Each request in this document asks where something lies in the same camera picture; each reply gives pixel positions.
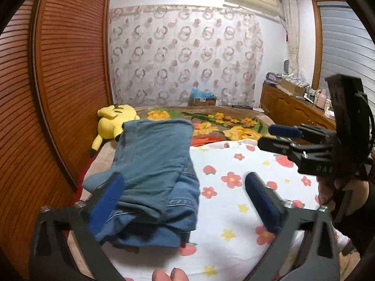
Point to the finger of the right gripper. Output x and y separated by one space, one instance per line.
277 146
285 131

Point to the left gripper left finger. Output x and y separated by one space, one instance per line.
103 201

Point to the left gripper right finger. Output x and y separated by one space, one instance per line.
267 203

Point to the teal green pants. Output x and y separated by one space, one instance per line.
150 156

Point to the person's right hand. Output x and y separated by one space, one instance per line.
331 189

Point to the wooden dresser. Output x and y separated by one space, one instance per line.
290 111

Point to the clutter on dresser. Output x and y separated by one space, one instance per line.
292 86

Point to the folded blue denim jeans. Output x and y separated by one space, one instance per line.
172 229

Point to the white strawberry flower sheet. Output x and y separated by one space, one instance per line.
229 238

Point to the yellow Pikachu plush toy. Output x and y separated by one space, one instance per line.
110 123

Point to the floral brown blanket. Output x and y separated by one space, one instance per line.
215 123

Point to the cardboard box with blue bag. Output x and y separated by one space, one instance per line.
198 98

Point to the window with grey blind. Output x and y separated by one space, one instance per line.
343 46

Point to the person's toes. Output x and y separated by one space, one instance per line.
175 275

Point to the circle patterned curtain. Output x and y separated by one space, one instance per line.
160 53

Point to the brown louvered wardrobe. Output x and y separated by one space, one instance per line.
54 78

